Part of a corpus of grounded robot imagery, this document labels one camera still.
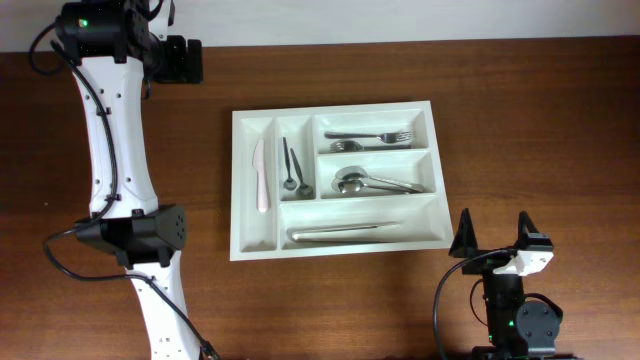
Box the large metal spoon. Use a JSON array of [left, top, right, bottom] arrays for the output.
[[335, 166, 425, 193], [331, 179, 423, 194]]

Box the small teaspoon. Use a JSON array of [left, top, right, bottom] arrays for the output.
[[282, 138, 297, 191], [290, 149, 314, 199]]

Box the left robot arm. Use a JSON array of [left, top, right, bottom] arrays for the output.
[[51, 1, 218, 359]]

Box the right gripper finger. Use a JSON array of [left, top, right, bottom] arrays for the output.
[[514, 211, 538, 249], [448, 208, 479, 259]]

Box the right black cable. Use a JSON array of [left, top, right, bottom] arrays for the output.
[[432, 248, 512, 360]]

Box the metal fork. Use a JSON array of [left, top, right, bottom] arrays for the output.
[[329, 140, 411, 153], [324, 131, 412, 144]]

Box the white cutlery tray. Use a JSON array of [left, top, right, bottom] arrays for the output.
[[230, 101, 453, 261]]

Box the white plastic knife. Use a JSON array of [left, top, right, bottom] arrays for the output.
[[252, 138, 270, 213]]

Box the black cable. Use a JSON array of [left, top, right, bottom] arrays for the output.
[[27, 22, 222, 360], [432, 248, 512, 360]]

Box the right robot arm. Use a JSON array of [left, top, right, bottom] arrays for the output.
[[449, 209, 563, 359]]

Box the left black cable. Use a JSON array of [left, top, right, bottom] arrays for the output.
[[27, 22, 222, 360]]

